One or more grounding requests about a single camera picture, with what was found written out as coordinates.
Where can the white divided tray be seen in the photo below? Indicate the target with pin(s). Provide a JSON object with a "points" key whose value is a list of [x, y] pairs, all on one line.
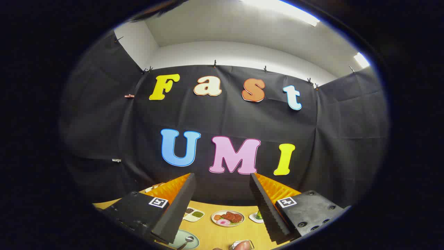
{"points": [[193, 218]]}

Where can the white food plate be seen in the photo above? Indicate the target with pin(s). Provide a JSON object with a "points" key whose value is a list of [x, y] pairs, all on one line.
{"points": [[214, 222]]}

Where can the white square coaster dish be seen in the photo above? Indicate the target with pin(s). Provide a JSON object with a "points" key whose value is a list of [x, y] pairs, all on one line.
{"points": [[252, 218]]}

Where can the pink round ham slice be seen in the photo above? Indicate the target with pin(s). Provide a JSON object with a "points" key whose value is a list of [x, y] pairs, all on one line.
{"points": [[223, 222]]}

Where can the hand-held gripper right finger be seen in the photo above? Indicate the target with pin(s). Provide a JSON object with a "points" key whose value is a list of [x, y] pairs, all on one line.
{"points": [[267, 208]]}

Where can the ceiling light strip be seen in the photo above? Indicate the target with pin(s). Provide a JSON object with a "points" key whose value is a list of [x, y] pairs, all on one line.
{"points": [[361, 60]]}

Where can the green beans pile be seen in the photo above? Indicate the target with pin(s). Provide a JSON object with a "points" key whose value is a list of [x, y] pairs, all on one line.
{"points": [[197, 214]]}

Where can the green drink bottle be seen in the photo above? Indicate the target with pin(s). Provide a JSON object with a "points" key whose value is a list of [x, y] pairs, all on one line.
{"points": [[258, 215]]}

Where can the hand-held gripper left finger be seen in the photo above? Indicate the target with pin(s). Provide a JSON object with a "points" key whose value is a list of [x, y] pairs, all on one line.
{"points": [[180, 208]]}

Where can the light green plate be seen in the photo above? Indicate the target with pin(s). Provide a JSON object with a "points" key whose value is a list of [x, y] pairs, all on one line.
{"points": [[195, 245]]}

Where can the brown meat slices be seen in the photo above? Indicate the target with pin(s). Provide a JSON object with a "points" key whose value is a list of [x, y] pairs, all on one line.
{"points": [[233, 217]]}

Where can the white toaster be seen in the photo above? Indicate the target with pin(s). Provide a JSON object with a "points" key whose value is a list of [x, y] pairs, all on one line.
{"points": [[152, 189]]}

